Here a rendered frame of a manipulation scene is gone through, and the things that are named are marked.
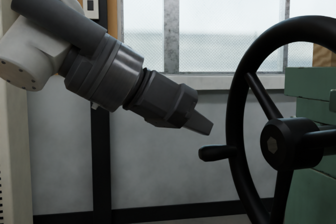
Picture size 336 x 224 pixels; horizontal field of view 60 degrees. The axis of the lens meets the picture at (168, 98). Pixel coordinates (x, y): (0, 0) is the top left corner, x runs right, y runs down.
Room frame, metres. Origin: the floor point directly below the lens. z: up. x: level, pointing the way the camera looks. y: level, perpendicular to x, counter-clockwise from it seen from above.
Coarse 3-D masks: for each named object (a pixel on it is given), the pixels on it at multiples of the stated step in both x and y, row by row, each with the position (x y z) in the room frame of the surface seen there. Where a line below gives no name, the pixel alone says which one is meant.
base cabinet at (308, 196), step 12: (312, 168) 0.53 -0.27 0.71; (300, 180) 0.55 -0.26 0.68; (312, 180) 0.52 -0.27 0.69; (324, 180) 0.50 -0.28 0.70; (300, 192) 0.55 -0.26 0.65; (312, 192) 0.52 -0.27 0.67; (324, 192) 0.50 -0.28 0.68; (288, 204) 0.58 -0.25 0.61; (300, 204) 0.55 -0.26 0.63; (312, 204) 0.52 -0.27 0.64; (324, 204) 0.49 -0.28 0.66; (288, 216) 0.58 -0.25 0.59; (300, 216) 0.55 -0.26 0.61; (312, 216) 0.52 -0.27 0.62; (324, 216) 0.49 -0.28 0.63
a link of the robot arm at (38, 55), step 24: (24, 0) 0.30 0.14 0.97; (48, 0) 0.31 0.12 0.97; (24, 24) 0.33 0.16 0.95; (48, 24) 0.31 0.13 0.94; (72, 24) 0.31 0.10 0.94; (96, 24) 0.33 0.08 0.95; (0, 48) 0.31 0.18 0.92; (24, 48) 0.31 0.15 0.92; (48, 48) 0.33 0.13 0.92; (72, 48) 0.34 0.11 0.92; (96, 48) 0.32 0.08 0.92; (0, 72) 0.33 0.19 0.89; (24, 72) 0.31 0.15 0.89; (48, 72) 0.34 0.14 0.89; (72, 72) 0.34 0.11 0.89; (96, 72) 0.34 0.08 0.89
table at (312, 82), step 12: (288, 72) 0.60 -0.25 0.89; (300, 72) 0.57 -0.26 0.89; (312, 72) 0.54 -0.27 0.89; (324, 72) 0.51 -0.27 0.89; (288, 84) 0.60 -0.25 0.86; (300, 84) 0.56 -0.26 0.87; (312, 84) 0.53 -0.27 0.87; (324, 84) 0.51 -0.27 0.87; (300, 96) 0.56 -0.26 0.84; (312, 96) 0.53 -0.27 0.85; (324, 96) 0.51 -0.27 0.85
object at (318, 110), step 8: (296, 104) 0.57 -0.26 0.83; (304, 104) 0.55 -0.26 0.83; (312, 104) 0.53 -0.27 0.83; (320, 104) 0.51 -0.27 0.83; (328, 104) 0.50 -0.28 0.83; (296, 112) 0.57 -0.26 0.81; (304, 112) 0.55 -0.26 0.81; (312, 112) 0.53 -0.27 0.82; (320, 112) 0.51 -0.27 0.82; (328, 112) 0.50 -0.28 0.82; (312, 120) 0.53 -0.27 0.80; (320, 120) 0.51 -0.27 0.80; (328, 120) 0.50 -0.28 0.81
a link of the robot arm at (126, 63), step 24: (120, 48) 0.36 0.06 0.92; (120, 72) 0.35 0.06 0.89; (144, 72) 0.39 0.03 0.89; (96, 96) 0.35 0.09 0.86; (120, 96) 0.35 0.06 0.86; (144, 96) 0.35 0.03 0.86; (168, 96) 0.37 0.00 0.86; (192, 96) 0.36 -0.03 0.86; (144, 120) 0.44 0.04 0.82; (168, 120) 0.36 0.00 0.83
